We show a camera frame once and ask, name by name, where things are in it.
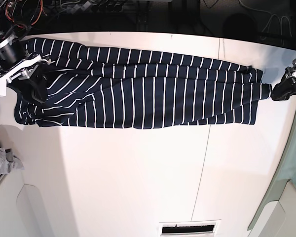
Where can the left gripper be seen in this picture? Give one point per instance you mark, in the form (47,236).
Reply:
(287,86)

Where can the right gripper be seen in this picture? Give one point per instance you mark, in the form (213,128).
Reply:
(24,60)

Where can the navy white striped t-shirt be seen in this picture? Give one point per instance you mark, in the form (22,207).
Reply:
(107,87)

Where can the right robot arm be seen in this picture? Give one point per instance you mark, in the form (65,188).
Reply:
(10,27)

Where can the black power strip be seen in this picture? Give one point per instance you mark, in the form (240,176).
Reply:
(104,6)

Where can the table cable slot opening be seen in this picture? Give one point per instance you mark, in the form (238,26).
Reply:
(189,229)

